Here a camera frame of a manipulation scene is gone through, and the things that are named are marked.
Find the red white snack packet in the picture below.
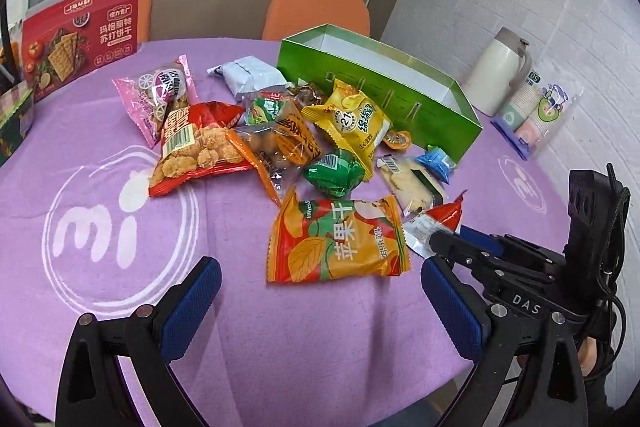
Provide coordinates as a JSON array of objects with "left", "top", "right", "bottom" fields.
[{"left": 402, "top": 192, "right": 465, "bottom": 259}]

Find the clear seaweed cracker packet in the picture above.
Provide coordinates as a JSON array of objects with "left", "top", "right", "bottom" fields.
[{"left": 375, "top": 154, "right": 448, "bottom": 217}]

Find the green snack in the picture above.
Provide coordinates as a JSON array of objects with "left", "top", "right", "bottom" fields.
[{"left": 303, "top": 148, "right": 366, "bottom": 198}]

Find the orange apple chips bag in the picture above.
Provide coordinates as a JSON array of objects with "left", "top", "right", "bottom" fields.
[{"left": 266, "top": 190, "right": 411, "bottom": 284}]

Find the yellow potato chips bag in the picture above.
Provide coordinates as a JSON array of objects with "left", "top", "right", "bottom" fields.
[{"left": 302, "top": 79, "right": 392, "bottom": 181}]

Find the person right hand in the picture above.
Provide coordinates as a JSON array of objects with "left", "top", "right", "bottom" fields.
[{"left": 578, "top": 337, "right": 614, "bottom": 378}]

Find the small blue candy packet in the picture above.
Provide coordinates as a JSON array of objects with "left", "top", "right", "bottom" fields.
[{"left": 416, "top": 145, "right": 457, "bottom": 184}]

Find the small orange round snack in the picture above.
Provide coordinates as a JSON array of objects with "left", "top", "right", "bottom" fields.
[{"left": 383, "top": 130, "right": 412, "bottom": 150}]

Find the green gift box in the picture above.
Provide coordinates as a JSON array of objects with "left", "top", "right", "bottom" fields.
[{"left": 277, "top": 24, "right": 483, "bottom": 161}]

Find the paper cups pack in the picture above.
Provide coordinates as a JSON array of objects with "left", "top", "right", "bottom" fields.
[{"left": 490, "top": 60, "right": 584, "bottom": 160}]

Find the purple tablecloth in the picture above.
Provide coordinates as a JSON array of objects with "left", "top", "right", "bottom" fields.
[{"left": 0, "top": 37, "right": 576, "bottom": 427}]

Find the white thermos jug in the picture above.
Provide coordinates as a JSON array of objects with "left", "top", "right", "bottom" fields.
[{"left": 462, "top": 27, "right": 532, "bottom": 117}]

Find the clear orange snack bag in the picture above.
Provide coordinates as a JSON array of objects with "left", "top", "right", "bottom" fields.
[{"left": 227, "top": 103, "right": 322, "bottom": 205}]

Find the brown snack packet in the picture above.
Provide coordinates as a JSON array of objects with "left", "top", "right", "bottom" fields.
[{"left": 288, "top": 80, "right": 329, "bottom": 109}]

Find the green red small packet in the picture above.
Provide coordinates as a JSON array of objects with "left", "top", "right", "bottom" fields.
[{"left": 242, "top": 91, "right": 290, "bottom": 126}]

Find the white foil snack packet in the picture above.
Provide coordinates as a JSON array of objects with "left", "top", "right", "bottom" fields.
[{"left": 207, "top": 55, "right": 286, "bottom": 100}]

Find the red fried snack bag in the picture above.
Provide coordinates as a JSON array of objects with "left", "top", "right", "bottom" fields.
[{"left": 149, "top": 101, "right": 254, "bottom": 197}]

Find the right orange chair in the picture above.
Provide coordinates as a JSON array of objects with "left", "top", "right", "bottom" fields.
[{"left": 262, "top": 0, "right": 370, "bottom": 41}]

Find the orange chair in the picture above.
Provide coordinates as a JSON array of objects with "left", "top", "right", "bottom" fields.
[
  {"left": 262, "top": 0, "right": 370, "bottom": 41},
  {"left": 137, "top": 0, "right": 152, "bottom": 43}
]

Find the dark green tin box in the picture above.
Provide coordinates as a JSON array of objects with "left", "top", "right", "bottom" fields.
[{"left": 0, "top": 81, "right": 35, "bottom": 166}]

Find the pink lotus chips bag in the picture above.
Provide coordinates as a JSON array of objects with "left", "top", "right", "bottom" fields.
[{"left": 112, "top": 54, "right": 200, "bottom": 148}]

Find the red cracker box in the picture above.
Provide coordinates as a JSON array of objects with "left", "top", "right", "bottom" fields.
[{"left": 22, "top": 0, "right": 139, "bottom": 102}]

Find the left orange chair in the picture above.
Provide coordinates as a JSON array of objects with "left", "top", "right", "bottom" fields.
[{"left": 137, "top": 0, "right": 152, "bottom": 43}]

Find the black tracker camera box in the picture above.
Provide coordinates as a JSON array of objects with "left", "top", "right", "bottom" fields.
[{"left": 562, "top": 164, "right": 630, "bottom": 314}]

